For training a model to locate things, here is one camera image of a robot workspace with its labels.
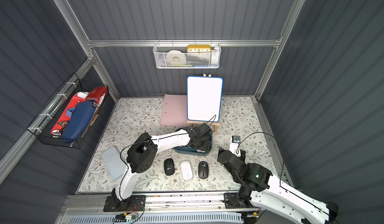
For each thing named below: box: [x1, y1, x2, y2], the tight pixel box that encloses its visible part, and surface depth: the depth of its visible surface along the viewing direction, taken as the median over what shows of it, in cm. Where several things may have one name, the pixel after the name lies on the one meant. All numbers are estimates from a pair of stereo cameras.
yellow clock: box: [187, 44, 212, 53], surface depth 89 cm
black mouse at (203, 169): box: [198, 161, 209, 180], surface depth 84 cm
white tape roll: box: [166, 50, 186, 66], surface depth 87 cm
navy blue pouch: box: [62, 100, 96, 141], surface depth 71 cm
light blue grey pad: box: [101, 146, 127, 180], surface depth 88 cm
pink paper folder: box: [160, 94, 190, 127], surface depth 112 cm
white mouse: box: [180, 160, 193, 181], surface depth 84 cm
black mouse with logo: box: [164, 158, 175, 176], surface depth 86 cm
